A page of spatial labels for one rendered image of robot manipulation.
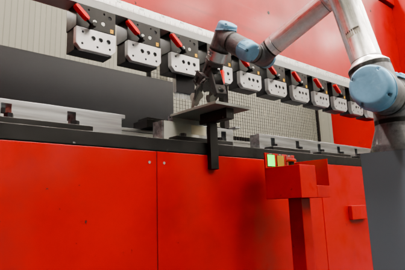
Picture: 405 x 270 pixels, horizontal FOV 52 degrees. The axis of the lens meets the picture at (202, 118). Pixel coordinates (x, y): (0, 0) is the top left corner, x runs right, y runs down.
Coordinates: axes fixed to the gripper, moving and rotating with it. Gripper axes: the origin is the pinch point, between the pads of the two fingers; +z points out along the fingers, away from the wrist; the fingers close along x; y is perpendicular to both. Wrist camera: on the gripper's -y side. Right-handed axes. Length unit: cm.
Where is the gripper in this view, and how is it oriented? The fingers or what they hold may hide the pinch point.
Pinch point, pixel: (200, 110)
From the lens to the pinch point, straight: 163.2
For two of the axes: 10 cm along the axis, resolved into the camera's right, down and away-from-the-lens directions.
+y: -4.2, -4.8, 7.7
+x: -8.5, -0.8, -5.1
